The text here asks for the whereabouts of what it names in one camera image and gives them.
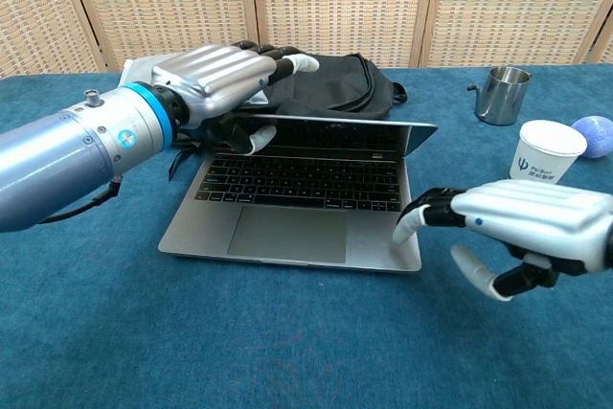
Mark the stainless steel mug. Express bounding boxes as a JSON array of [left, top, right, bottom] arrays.
[[466, 66, 533, 126]]

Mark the blue felt table cover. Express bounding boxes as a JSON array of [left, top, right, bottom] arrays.
[[0, 63, 613, 409]]

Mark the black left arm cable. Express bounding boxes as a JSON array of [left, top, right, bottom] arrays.
[[37, 176, 124, 226]]

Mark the white paper cup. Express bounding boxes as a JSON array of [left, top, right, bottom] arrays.
[[506, 120, 589, 185]]

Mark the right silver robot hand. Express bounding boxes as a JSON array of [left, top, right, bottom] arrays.
[[391, 178, 613, 303]]

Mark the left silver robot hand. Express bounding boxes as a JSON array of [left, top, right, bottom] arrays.
[[150, 38, 321, 157]]

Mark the black backpack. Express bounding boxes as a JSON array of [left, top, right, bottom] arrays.
[[167, 52, 408, 183]]

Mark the silver laptop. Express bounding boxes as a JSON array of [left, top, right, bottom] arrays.
[[157, 113, 440, 274]]

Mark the purple ball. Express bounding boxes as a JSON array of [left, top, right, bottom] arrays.
[[569, 114, 613, 160]]

